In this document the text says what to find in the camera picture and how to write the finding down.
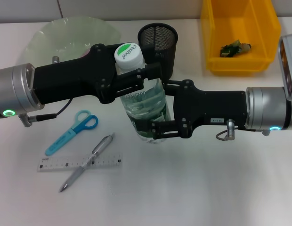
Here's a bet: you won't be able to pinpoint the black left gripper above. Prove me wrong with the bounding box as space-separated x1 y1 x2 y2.
32 42 127 105

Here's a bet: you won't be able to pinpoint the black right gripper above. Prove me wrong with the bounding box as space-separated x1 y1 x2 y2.
149 79 248 141

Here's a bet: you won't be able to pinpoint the clear green-label water bottle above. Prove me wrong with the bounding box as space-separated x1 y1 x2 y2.
114 42 171 145

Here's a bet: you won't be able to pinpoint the green plastic wrapper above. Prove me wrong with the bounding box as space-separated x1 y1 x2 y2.
220 40 252 58

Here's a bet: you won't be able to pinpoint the black mesh pen holder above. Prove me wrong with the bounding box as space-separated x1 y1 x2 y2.
137 23 179 82

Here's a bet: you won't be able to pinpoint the green glass fruit plate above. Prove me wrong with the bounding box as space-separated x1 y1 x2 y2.
25 16 122 65

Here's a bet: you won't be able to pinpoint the blue sheathed scissors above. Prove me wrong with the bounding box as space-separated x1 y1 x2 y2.
44 109 99 156

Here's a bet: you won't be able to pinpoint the silver ballpoint pen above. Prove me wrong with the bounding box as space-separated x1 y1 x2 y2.
60 132 116 193

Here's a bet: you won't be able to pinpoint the clear plastic ruler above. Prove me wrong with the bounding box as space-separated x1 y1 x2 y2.
37 153 123 172

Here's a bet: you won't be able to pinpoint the yellow plastic bin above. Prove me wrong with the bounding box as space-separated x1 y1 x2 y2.
199 0 282 76

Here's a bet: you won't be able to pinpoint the right gripper cable with plug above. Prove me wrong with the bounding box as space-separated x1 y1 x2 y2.
215 119 271 142

